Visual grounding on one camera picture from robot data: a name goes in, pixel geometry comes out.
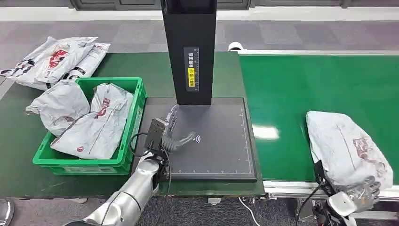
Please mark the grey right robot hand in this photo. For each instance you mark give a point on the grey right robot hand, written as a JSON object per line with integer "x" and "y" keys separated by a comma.
{"x": 366, "y": 195}

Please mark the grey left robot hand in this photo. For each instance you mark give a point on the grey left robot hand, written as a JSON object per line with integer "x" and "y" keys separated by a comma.
{"x": 170, "y": 142}

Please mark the grey plastic mailer parcel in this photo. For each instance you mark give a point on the grey plastic mailer parcel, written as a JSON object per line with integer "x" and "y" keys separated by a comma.
{"x": 93, "y": 59}
{"x": 62, "y": 106}
{"x": 339, "y": 146}
{"x": 46, "y": 62}
{"x": 93, "y": 137}
{"x": 113, "y": 99}

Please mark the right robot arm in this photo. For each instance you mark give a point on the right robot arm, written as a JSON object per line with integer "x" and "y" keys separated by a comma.
{"x": 341, "y": 204}

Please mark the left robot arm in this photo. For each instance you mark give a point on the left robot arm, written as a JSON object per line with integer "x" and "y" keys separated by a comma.
{"x": 137, "y": 190}

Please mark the green plastic crate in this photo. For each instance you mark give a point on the green plastic crate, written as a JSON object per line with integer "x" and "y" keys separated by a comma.
{"x": 132, "y": 124}

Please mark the dark grey scanner platform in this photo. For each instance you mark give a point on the dark grey scanner platform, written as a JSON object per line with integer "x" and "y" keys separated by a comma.
{"x": 218, "y": 140}

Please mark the black scanner column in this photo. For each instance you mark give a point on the black scanner column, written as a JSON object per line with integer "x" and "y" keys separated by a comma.
{"x": 174, "y": 46}

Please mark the white round roller cap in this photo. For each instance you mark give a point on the white round roller cap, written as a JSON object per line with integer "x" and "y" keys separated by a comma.
{"x": 235, "y": 46}

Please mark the green conveyor belt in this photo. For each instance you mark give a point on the green conveyor belt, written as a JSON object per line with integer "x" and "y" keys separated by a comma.
{"x": 296, "y": 93}

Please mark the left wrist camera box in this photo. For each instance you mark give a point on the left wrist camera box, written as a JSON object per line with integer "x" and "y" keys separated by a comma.
{"x": 156, "y": 132}

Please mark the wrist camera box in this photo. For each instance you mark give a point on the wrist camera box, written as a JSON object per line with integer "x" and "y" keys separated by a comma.
{"x": 156, "y": 132}
{"x": 322, "y": 177}

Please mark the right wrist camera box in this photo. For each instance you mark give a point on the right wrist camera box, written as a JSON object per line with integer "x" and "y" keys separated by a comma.
{"x": 322, "y": 177}

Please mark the dark glass wall panel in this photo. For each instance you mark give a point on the dark glass wall panel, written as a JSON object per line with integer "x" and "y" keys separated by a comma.
{"x": 140, "y": 3}

